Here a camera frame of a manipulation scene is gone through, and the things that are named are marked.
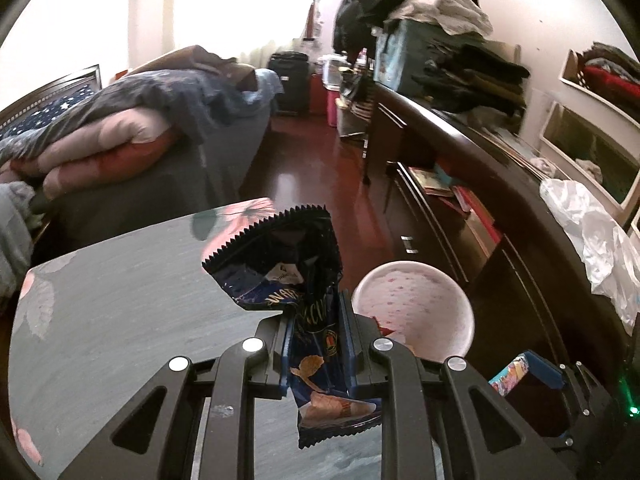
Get pink storage box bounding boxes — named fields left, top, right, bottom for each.
left=327, top=87, right=344, bottom=129

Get grey cloth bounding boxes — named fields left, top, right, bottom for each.
left=0, top=180, right=37, bottom=307

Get colourful candy wrapper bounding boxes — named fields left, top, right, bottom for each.
left=489, top=352, right=531, bottom=396

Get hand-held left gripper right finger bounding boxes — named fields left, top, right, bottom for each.
left=339, top=289, right=571, bottom=480

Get dark grey bed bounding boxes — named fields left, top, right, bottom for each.
left=0, top=45, right=282, bottom=261

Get dark wooden cabinet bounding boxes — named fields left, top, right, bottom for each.
left=365, top=80, right=640, bottom=401

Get white shelf unit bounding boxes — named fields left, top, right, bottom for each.
left=542, top=42, right=640, bottom=222

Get white plastic bin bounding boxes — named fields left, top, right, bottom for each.
left=351, top=260, right=475, bottom=364

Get clear lidded box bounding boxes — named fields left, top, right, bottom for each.
left=320, top=54, right=352, bottom=89

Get dark blue chip packet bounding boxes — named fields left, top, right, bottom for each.
left=201, top=205, right=384, bottom=450

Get blue blanket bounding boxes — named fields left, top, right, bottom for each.
left=0, top=67, right=284, bottom=162

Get cluttered stool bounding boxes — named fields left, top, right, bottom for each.
left=337, top=72, right=377, bottom=139

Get black hanging clothes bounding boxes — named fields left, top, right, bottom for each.
left=334, top=0, right=417, bottom=54

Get pile of dark clothes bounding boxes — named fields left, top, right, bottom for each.
left=412, top=42, right=531, bottom=117

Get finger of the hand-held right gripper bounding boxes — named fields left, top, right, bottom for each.
left=522, top=351, right=597, bottom=413
left=502, top=377, right=577, bottom=452

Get small teal box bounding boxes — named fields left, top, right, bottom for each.
left=435, top=161, right=462, bottom=186

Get large teal storage box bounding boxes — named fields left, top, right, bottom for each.
left=374, top=19, right=482, bottom=92

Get books on cabinet shelf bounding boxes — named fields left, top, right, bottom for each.
left=452, top=185, right=504, bottom=244

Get white plastic bag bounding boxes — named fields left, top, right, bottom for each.
left=540, top=177, right=640, bottom=337

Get brown coat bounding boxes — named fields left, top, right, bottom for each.
left=122, top=45, right=261, bottom=92

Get stack of books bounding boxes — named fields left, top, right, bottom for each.
left=410, top=166, right=454, bottom=196

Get red container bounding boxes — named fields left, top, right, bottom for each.
left=310, top=74, right=331, bottom=116

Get black suitcase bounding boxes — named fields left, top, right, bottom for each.
left=268, top=51, right=311, bottom=117

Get pile of light clothes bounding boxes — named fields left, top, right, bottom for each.
left=385, top=0, right=494, bottom=37

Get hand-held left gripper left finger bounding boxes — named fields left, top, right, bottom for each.
left=57, top=306, right=294, bottom=480

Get dark wooden headboard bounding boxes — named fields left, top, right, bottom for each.
left=0, top=65, right=104, bottom=132

